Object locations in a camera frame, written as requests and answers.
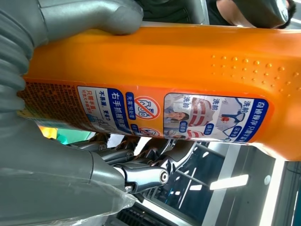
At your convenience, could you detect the clear plastic hand wrap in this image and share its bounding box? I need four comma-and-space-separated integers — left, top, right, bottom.
67, 180, 139, 226

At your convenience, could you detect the black grille cabinet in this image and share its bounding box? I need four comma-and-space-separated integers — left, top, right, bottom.
115, 207, 175, 226

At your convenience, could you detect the yellow plastic sheet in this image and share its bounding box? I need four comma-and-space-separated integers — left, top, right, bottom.
38, 124, 59, 140

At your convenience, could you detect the green table mat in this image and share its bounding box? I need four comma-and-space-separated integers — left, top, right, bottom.
56, 128, 95, 145

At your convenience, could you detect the person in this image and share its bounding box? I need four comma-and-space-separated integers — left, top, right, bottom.
136, 0, 297, 29

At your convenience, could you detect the dark glass window wall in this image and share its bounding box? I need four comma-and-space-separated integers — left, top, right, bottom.
138, 139, 301, 226

